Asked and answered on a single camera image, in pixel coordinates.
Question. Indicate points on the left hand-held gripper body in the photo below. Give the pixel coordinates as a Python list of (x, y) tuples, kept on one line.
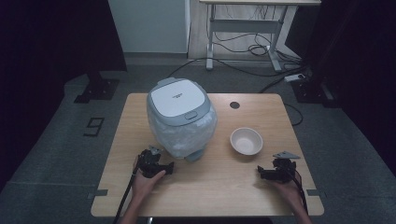
[(148, 163)]

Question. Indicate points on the person's left hand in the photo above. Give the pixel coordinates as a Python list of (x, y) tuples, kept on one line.
[(141, 186)]

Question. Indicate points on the grey white lidded trash can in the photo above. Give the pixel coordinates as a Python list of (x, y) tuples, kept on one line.
[(177, 98)]

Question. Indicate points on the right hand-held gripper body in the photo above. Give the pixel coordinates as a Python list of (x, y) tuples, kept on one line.
[(281, 171)]

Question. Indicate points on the white wall panel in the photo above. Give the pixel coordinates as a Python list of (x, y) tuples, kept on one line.
[(149, 25)]

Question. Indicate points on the white power strip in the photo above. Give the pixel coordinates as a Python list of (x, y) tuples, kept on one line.
[(294, 77)]

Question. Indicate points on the white plastic bin liner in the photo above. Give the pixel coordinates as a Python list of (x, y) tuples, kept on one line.
[(193, 133)]

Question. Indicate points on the black stand base plate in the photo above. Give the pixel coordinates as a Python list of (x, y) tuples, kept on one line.
[(98, 90), (314, 93)]

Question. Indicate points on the white metal frame desk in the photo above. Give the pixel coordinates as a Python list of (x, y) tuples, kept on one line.
[(246, 26)]

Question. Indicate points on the grey tape strip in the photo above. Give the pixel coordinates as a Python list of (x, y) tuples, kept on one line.
[(98, 193), (317, 193)]

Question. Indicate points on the beige bowl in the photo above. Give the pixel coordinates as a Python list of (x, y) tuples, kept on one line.
[(246, 141)]

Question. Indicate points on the dark round table grommet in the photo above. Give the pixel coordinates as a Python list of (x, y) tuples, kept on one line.
[(234, 104)]

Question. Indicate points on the person's right hand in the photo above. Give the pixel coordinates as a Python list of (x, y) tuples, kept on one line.
[(291, 193)]

